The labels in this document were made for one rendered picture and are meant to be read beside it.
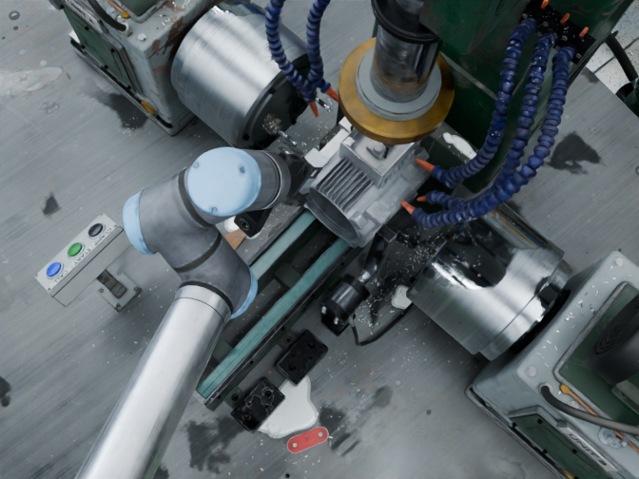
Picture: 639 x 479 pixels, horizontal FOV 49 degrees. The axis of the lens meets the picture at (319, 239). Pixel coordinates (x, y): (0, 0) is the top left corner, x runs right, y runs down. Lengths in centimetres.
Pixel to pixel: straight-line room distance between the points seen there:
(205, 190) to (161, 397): 28
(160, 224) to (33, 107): 84
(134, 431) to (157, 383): 7
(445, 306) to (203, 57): 63
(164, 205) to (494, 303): 57
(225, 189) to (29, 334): 78
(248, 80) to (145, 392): 62
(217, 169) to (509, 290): 54
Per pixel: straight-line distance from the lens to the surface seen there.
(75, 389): 157
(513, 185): 99
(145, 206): 102
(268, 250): 143
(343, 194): 128
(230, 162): 94
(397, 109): 107
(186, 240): 102
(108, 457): 91
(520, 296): 122
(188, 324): 100
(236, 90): 132
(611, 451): 124
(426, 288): 125
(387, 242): 110
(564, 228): 168
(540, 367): 121
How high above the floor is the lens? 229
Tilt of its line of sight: 73 degrees down
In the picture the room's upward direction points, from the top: 6 degrees clockwise
